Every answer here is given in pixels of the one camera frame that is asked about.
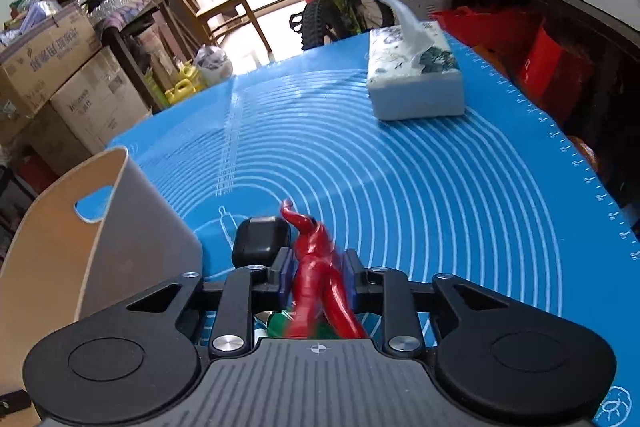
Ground clear plastic bag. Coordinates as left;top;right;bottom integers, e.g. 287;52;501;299
192;44;234;86

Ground blue silicone baking mat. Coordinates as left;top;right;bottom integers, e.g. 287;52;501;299
107;29;640;427

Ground black earbud case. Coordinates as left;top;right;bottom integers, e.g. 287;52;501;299
232;216;292;269

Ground orange paper bag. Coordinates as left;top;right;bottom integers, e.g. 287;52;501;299
569;134;609;184

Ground wooden chair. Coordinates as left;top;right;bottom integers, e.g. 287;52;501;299
149;0;274;56

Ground white floral tissue box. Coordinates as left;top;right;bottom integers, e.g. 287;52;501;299
366;0;466;122

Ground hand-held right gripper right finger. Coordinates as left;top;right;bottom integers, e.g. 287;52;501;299
342;249;508;355

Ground red paper bags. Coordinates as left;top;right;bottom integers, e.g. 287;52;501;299
429;4;597;124

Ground large closed cardboard box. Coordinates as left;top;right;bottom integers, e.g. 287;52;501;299
49;46;154;154

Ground yellow plastic jug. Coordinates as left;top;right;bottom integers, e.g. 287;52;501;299
164;61;209;106

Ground green round toy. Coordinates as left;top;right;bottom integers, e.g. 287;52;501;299
264;309;342;341

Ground open printed cardboard box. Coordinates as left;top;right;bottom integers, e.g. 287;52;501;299
0;1;104;118

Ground beige plastic basket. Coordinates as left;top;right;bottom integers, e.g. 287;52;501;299
0;145;204;394

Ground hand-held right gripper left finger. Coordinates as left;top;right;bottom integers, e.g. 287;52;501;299
125;249;296;356

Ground dark wooden side table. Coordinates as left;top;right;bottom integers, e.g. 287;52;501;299
429;0;640;208

